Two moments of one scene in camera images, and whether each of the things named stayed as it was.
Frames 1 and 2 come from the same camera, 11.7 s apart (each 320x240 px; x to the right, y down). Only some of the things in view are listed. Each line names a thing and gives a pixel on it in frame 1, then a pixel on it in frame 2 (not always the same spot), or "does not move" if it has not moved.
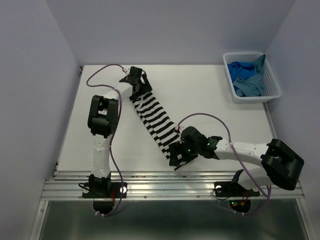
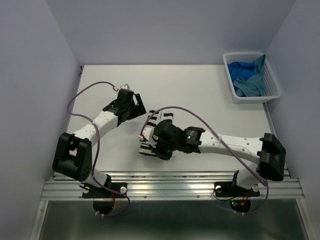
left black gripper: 146,88 → 139,110
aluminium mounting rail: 164,185 does not move
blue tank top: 244,70 does not move
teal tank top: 255,86 does not move
